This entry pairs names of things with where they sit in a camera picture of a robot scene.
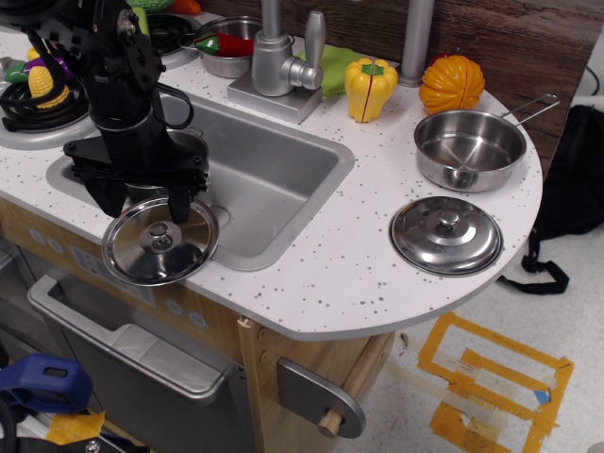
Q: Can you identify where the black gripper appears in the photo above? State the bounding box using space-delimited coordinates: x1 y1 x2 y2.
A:
63 113 210 224

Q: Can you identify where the small steel pot lid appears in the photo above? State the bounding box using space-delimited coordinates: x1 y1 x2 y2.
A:
102 197 220 287

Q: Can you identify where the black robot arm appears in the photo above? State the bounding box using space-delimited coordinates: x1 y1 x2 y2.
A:
1 1 209 224

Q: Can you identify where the steel pot in sink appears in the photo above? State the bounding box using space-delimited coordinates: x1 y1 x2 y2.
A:
167 127 209 167

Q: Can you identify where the small steel pot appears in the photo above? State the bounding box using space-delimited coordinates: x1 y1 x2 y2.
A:
181 15 262 78

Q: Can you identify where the large steel lid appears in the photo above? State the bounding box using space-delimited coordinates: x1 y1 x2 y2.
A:
389 196 503 277

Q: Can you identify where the steel frying pan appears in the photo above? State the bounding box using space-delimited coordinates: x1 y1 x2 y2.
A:
413 94 560 193

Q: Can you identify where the grey toy sink basin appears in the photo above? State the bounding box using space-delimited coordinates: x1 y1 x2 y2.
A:
45 89 356 273

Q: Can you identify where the black front stove burner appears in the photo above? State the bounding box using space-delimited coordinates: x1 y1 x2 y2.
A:
1 80 89 132

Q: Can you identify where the black stove burner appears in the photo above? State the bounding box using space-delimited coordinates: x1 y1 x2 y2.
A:
147 13 194 56
1 80 89 132

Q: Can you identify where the yellow toy corn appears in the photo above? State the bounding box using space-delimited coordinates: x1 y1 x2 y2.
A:
27 66 70 109

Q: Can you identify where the black rear stove burner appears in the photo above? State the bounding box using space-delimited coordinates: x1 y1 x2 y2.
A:
147 13 194 56

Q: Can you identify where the red toy chili pepper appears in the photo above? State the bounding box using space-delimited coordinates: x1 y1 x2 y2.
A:
193 32 254 58

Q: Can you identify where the purple toy eggplant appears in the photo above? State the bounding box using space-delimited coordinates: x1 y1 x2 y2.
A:
1 57 46 83

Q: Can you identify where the silver toy faucet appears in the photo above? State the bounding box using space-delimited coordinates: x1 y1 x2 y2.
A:
227 1 327 125

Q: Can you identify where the green toy vegetable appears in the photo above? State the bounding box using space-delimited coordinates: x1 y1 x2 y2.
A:
127 0 173 13

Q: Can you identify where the orange toy vegetable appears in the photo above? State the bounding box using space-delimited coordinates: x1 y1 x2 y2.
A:
167 0 202 15

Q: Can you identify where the grey toy oven door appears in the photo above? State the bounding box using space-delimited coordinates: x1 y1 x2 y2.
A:
28 276 256 452

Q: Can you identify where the blue clamp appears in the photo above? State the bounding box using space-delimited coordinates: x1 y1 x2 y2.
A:
1 354 93 413

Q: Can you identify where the green cloth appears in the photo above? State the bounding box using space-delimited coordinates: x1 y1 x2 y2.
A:
321 45 362 97

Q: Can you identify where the yellow toy bell pepper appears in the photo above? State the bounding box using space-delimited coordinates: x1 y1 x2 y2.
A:
344 58 398 123

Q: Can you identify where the wooden towel rod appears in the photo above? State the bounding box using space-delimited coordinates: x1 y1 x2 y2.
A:
317 334 393 439

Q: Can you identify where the orange toy pumpkin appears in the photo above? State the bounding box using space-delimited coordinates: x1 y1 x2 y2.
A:
419 55 485 114

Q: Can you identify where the grey metal pole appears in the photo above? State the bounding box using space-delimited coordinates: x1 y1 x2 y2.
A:
397 0 435 87

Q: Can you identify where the yellow tape on floor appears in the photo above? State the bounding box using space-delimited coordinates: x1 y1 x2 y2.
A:
417 313 575 452

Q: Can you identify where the black backpack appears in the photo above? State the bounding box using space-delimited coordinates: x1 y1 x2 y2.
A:
498 105 603 295

